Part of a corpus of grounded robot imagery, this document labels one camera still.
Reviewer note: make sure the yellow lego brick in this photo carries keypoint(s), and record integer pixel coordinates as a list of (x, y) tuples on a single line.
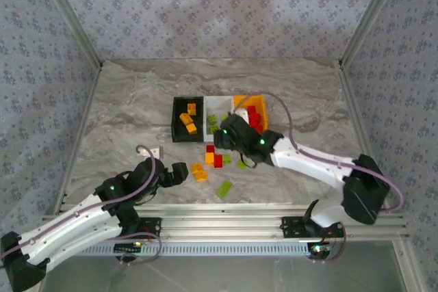
[(209, 158), (202, 175), (191, 129), (191, 109), (186, 118), (196, 168)]

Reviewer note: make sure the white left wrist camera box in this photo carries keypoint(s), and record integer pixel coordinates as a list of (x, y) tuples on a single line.
[(155, 152)]

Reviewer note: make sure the aluminium frame post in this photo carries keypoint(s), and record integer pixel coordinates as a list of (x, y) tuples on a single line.
[(369, 15), (70, 15)]

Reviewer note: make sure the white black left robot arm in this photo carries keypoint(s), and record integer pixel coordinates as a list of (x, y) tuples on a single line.
[(68, 227)]

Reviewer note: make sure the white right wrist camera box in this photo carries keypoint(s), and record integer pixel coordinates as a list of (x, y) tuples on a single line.
[(242, 115)]

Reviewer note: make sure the white plastic bin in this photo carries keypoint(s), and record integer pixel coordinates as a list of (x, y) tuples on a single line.
[(219, 104)]

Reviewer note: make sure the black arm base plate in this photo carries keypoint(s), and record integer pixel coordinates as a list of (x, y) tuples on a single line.
[(154, 225), (291, 227)]

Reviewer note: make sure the yellow plastic bin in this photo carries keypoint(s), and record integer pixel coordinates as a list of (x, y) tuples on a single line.
[(261, 102)]

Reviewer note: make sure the small circuit board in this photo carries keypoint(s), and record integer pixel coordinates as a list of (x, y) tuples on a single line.
[(128, 247), (320, 249)]

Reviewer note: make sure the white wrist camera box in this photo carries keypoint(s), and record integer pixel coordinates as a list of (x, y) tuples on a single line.
[(242, 115), (155, 152)]

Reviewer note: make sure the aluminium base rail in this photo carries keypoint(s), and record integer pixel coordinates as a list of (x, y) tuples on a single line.
[(222, 220)]

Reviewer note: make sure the black plastic bin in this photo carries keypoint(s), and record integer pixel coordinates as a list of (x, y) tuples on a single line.
[(178, 134)]

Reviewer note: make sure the long green lego brick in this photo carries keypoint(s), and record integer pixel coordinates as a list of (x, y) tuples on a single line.
[(224, 189)]

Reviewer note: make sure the red lego brick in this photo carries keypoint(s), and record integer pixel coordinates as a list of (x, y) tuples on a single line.
[(256, 116), (255, 124), (218, 161), (210, 148), (252, 109), (259, 130)]

